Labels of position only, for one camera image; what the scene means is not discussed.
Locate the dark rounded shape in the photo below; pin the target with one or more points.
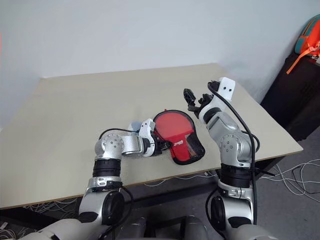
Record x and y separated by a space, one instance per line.
137 228
196 228

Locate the teal and orange backpack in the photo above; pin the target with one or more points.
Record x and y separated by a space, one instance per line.
308 35

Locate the black table frame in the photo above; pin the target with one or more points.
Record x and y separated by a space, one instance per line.
267 165

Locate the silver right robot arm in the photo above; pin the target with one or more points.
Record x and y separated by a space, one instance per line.
225 130

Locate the black mesh red paddle case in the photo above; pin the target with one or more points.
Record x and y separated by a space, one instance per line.
181 152

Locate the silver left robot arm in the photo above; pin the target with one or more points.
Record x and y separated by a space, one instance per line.
113 146

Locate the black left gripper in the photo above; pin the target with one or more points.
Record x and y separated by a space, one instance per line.
159 146

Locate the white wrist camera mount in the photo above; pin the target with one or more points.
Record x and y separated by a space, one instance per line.
146 127
226 87

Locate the black cabinet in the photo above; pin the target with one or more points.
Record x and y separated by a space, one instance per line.
295 100

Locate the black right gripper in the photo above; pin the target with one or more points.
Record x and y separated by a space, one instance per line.
205 100

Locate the red table tennis paddle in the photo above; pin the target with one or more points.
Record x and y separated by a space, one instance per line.
172 125

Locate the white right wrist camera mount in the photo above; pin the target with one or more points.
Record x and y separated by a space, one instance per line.
226 87

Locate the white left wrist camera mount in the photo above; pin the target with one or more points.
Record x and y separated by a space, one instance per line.
146 127

